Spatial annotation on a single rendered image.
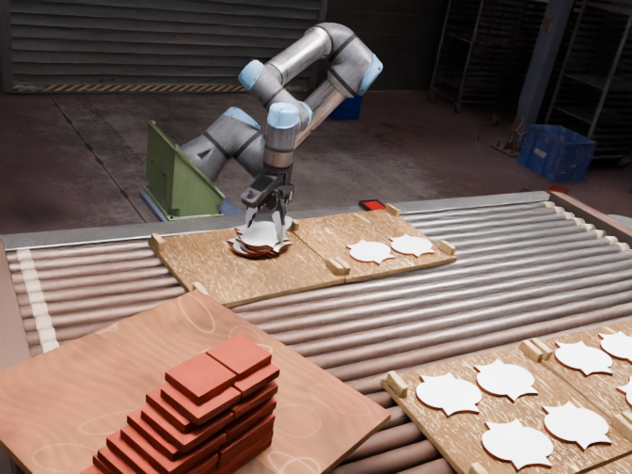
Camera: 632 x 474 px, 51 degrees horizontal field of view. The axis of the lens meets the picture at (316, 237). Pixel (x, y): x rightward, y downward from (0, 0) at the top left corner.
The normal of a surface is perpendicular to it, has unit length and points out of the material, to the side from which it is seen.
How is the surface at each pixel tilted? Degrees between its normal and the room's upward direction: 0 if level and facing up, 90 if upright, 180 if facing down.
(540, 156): 90
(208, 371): 0
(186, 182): 90
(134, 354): 0
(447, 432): 0
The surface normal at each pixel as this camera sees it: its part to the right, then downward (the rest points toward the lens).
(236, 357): 0.15, -0.88
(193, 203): 0.51, 0.45
